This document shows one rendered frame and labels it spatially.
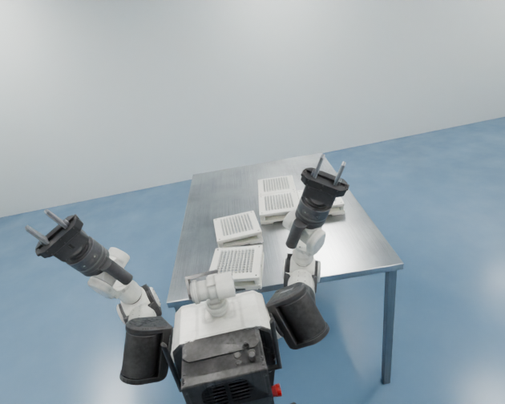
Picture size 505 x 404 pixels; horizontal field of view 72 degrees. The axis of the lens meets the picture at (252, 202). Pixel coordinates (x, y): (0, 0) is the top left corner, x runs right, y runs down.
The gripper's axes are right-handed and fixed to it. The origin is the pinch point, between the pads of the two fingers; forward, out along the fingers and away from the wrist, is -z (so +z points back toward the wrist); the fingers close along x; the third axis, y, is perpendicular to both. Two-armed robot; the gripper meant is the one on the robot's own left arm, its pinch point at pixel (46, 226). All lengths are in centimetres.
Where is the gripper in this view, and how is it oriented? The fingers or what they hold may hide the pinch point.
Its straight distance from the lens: 96.9
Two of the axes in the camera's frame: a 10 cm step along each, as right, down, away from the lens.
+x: 6.7, -6.9, 2.6
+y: 6.5, 3.9, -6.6
